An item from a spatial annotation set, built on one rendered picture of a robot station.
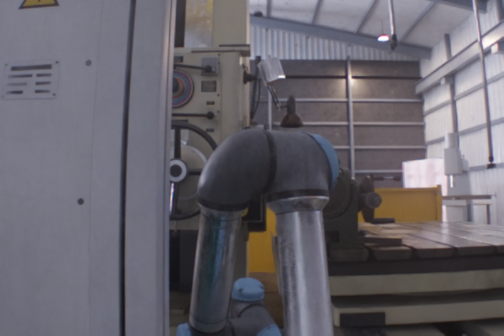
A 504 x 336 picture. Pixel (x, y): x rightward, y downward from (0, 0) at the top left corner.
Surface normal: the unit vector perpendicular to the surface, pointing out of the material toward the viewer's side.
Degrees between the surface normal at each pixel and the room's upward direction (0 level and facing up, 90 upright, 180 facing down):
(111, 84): 90
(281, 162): 95
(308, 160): 81
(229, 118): 90
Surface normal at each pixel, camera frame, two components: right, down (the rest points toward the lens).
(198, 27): -0.03, -0.12
